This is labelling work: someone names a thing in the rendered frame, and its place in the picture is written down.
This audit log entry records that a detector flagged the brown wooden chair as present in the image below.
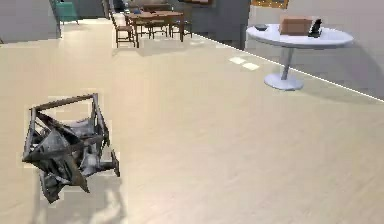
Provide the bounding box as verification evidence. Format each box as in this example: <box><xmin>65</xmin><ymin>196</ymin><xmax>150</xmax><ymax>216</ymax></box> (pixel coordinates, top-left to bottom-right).
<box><xmin>141</xmin><ymin>18</ymin><xmax>169</xmax><ymax>40</ymax></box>
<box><xmin>170</xmin><ymin>3</ymin><xmax>194</xmax><ymax>39</ymax></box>
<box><xmin>108</xmin><ymin>7</ymin><xmax>137</xmax><ymax>49</ymax></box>

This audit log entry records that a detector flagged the brown wooden dining table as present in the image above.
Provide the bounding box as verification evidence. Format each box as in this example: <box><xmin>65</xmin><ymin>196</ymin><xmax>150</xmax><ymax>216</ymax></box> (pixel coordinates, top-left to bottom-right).
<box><xmin>124</xmin><ymin>10</ymin><xmax>186</xmax><ymax>49</ymax></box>

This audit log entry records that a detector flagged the brown cardboard box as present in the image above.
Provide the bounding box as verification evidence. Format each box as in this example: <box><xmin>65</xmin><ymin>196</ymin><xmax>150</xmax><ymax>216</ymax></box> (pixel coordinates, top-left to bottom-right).
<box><xmin>279</xmin><ymin>15</ymin><xmax>314</xmax><ymax>36</ymax></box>

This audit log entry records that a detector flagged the small black device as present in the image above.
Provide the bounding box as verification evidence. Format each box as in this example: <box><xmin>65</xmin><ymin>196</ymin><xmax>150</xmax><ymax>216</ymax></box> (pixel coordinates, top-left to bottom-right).
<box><xmin>307</xmin><ymin>18</ymin><xmax>324</xmax><ymax>38</ymax></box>

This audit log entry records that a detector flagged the teal armchair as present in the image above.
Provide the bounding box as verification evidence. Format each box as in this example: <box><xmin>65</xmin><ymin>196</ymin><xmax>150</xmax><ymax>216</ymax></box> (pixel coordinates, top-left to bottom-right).
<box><xmin>53</xmin><ymin>1</ymin><xmax>80</xmax><ymax>26</ymax></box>

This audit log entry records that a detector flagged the white round pedestal table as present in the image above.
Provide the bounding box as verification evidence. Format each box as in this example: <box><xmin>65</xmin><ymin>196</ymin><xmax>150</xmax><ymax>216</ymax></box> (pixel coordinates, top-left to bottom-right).
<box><xmin>245</xmin><ymin>23</ymin><xmax>355</xmax><ymax>92</ymax></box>

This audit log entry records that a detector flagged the grey wire office wastebasket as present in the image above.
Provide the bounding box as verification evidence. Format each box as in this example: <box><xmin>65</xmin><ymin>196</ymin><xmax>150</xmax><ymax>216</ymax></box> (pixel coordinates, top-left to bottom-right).
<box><xmin>21</xmin><ymin>93</ymin><xmax>121</xmax><ymax>204</ymax></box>

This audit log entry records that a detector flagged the gold framed wall picture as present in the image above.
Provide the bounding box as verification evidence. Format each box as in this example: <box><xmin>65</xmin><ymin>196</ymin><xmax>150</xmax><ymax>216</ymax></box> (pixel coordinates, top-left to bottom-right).
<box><xmin>251</xmin><ymin>0</ymin><xmax>290</xmax><ymax>10</ymax></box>

